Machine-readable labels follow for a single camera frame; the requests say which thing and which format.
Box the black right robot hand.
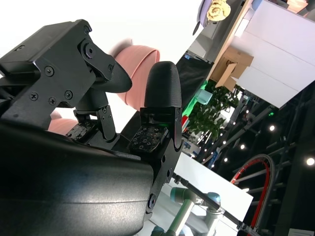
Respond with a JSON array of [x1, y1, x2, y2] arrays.
[[0, 19, 185, 236]]

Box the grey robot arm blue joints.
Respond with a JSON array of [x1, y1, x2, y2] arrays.
[[151, 186, 224, 236]]

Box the purple bowl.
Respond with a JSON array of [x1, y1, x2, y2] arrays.
[[198, 0, 215, 28]]

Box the black tripod pole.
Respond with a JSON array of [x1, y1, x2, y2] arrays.
[[173, 172, 261, 236]]

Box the green table cloth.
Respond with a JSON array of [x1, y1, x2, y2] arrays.
[[184, 80, 209, 118]]

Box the green leafy plant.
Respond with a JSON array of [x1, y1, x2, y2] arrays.
[[190, 82, 244, 142]]

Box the teal box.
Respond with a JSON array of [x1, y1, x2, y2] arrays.
[[198, 88, 214, 105]]

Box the black table skirt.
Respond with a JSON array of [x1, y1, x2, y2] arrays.
[[176, 53, 214, 116]]

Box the brown cardboard box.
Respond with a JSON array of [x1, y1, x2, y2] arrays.
[[216, 46, 254, 91]]

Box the light wooden board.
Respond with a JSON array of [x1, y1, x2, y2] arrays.
[[206, 0, 253, 82]]

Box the large white partition panel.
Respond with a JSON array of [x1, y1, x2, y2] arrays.
[[232, 0, 315, 109]]

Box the red and grey hose loop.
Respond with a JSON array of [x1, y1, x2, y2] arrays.
[[230, 153, 276, 236]]

